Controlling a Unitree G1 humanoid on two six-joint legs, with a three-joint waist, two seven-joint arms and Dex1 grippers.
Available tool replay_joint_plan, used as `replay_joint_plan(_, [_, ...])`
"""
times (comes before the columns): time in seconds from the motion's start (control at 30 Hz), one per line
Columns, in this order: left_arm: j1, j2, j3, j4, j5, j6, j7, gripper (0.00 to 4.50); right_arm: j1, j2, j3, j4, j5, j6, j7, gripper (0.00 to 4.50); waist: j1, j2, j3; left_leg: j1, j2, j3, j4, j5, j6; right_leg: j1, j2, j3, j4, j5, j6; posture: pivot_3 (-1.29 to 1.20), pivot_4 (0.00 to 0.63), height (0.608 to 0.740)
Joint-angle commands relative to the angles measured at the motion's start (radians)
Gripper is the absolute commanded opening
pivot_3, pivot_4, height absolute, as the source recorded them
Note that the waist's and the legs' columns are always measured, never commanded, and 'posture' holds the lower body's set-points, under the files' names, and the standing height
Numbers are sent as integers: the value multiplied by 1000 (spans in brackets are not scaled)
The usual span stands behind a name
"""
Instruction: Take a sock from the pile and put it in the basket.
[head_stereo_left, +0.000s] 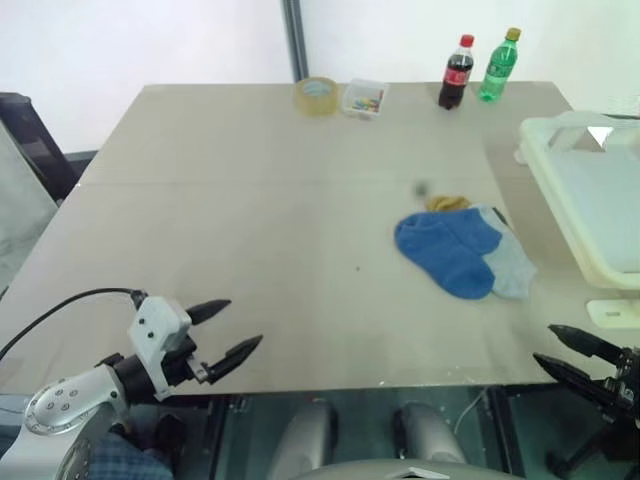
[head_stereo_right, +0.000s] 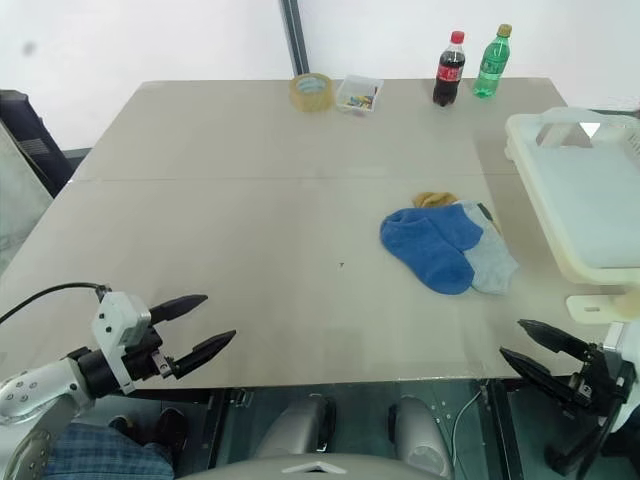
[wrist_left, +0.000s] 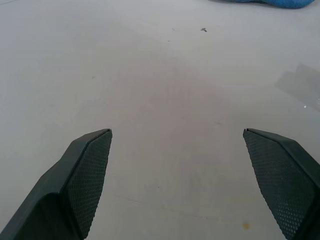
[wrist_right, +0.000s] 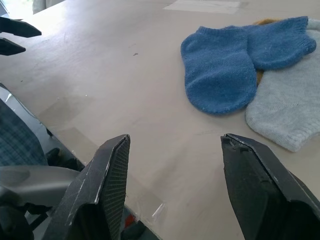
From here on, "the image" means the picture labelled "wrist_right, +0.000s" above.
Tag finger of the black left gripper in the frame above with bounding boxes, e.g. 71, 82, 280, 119
0, 37, 27, 57
0, 16, 42, 39

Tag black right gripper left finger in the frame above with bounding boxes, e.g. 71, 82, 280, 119
46, 134, 131, 240

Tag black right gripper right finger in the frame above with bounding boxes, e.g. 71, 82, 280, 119
220, 133, 320, 240

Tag small red object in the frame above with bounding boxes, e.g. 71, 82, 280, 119
124, 214, 137, 230

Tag clear tape strip at edge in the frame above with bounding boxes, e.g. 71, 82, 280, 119
151, 202, 167, 219

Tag blue plaid fabric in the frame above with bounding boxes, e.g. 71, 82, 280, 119
0, 98, 49, 167

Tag pale grey-blue sock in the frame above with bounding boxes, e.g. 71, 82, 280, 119
245, 17, 320, 153

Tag mustard yellow sock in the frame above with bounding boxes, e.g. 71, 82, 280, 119
252, 17, 276, 85

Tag large blue ankle sock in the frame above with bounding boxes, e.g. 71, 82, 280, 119
180, 25, 258, 116

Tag clear tape patch on table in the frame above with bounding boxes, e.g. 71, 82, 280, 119
163, 0, 249, 14

